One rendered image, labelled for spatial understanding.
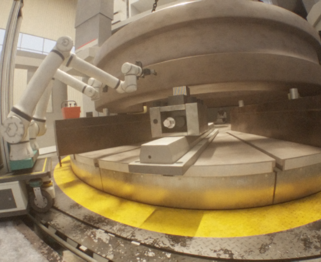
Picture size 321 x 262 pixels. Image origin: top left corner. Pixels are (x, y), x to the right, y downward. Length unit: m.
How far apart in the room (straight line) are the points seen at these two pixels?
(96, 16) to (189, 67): 4.42
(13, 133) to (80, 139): 1.02
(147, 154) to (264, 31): 1.73
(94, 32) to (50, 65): 4.31
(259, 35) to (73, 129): 2.19
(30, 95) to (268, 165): 1.42
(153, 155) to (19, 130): 0.76
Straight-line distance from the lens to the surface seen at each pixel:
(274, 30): 2.18
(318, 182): 1.42
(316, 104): 1.45
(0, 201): 1.35
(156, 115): 1.23
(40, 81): 1.12
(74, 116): 1.93
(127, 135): 2.19
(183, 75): 1.58
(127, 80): 1.31
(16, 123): 1.06
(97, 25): 5.42
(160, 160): 0.89
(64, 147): 1.89
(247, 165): 1.03
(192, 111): 1.15
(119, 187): 1.39
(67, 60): 1.33
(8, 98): 1.72
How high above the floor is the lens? 0.59
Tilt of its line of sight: 4 degrees down
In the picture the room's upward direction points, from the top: 5 degrees counter-clockwise
